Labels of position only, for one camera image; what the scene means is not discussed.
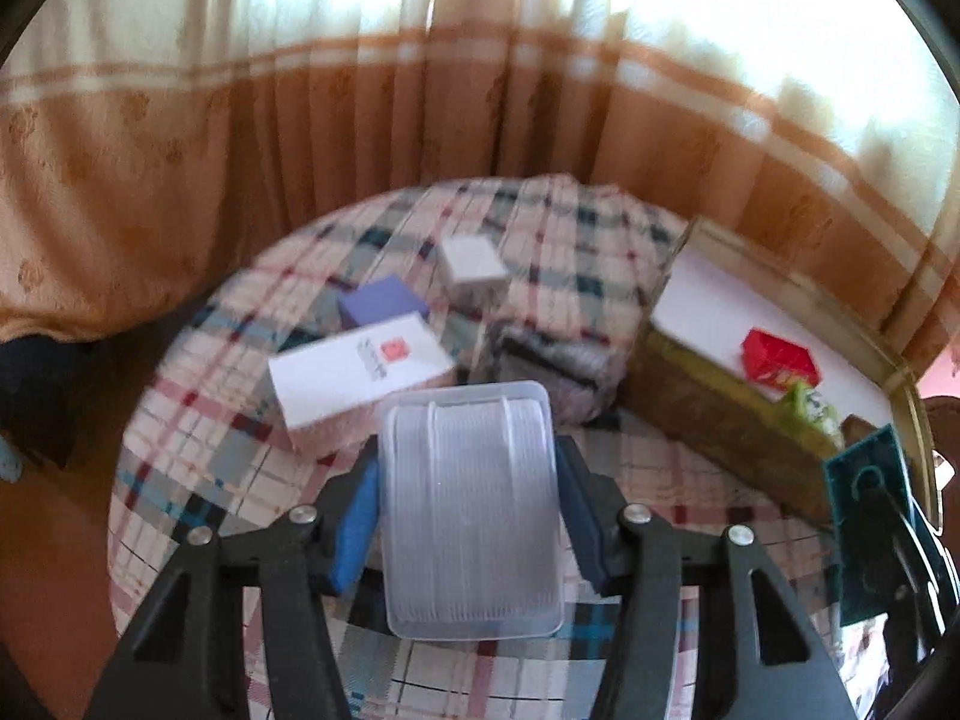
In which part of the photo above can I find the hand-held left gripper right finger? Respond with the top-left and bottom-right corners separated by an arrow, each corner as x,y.
555,435 -> 860,720

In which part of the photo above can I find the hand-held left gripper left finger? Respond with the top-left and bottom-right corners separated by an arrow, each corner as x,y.
82,439 -> 382,720

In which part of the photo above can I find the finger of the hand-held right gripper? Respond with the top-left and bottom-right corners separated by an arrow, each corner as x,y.
859,465 -> 960,691

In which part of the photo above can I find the teal toy brick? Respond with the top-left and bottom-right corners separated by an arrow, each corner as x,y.
823,424 -> 931,627

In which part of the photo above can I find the clear plastic box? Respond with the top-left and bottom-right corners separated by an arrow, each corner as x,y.
375,381 -> 565,642

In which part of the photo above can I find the wooden tray box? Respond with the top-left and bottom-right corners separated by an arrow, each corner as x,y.
626,216 -> 938,541

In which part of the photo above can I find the green packet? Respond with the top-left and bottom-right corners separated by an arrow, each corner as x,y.
784,381 -> 841,436

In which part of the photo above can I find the red packet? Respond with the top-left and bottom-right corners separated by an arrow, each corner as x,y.
741,328 -> 820,389

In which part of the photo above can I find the white box with red mark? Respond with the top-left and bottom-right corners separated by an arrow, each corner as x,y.
268,313 -> 456,432

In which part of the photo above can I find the dark patterned pouch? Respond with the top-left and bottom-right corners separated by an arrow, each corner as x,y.
484,319 -> 627,425

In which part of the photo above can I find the purple box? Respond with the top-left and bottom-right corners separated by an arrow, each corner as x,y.
337,276 -> 431,331

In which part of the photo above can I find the white paper sheet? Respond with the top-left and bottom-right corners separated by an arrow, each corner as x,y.
649,249 -> 893,428

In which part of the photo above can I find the small white box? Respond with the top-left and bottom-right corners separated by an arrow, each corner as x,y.
439,238 -> 507,293

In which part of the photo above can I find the orange and cream curtain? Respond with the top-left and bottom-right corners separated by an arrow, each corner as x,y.
0,0 -> 960,391

